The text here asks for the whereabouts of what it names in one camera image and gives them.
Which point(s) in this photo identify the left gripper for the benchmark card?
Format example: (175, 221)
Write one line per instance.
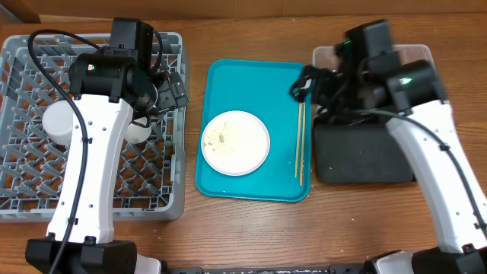
(168, 99)

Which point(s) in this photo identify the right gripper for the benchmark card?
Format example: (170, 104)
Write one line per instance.
(319, 83)

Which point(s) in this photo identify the white paper cup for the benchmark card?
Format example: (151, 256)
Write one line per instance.
(138, 131)

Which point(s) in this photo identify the large white plate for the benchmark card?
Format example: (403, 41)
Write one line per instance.
(245, 151)

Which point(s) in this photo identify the grey metal saucer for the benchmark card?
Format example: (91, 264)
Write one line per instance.
(57, 122)

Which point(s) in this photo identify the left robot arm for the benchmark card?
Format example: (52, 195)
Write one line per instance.
(109, 89)

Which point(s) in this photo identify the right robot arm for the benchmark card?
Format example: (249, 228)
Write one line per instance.
(424, 129)

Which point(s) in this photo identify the right wooden chopstick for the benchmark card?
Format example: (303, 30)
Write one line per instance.
(303, 125)

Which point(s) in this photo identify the wooden chopstick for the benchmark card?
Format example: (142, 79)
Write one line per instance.
(300, 110)
(303, 125)

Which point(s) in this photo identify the clear plastic bin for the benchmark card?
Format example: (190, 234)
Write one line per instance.
(325, 57)

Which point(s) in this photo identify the left wooden chopstick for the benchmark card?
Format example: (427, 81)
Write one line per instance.
(300, 110)

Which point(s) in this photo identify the black plastic tray bin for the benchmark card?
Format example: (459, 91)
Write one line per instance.
(360, 151)

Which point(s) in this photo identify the rice leftovers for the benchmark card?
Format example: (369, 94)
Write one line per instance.
(216, 134)

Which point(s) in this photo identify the teal serving tray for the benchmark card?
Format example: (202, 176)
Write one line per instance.
(261, 88)

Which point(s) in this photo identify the grey plastic dish rack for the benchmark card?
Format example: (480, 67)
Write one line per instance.
(150, 183)

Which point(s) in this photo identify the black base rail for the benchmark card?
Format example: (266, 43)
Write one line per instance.
(266, 270)

